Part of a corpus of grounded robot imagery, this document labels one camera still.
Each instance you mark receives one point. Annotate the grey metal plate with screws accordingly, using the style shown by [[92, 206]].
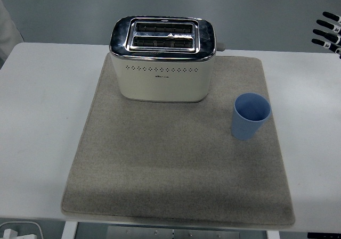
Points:
[[173, 233]]

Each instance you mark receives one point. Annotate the blue ribbed plastic cup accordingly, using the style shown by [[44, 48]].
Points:
[[243, 127]]

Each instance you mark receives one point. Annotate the white table leg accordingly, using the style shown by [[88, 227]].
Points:
[[69, 231], [273, 235]]

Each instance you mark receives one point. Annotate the white block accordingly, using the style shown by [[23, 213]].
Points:
[[10, 234]]

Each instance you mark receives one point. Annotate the grey bin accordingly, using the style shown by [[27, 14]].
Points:
[[37, 229]]

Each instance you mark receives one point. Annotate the beige fabric table mat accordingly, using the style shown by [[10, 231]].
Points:
[[173, 164]]

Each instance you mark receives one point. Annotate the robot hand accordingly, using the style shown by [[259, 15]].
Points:
[[333, 38]]

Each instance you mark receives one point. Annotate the black object below table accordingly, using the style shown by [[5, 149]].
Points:
[[323, 235]]

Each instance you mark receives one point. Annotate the cream and chrome toaster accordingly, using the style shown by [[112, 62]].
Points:
[[162, 84]]

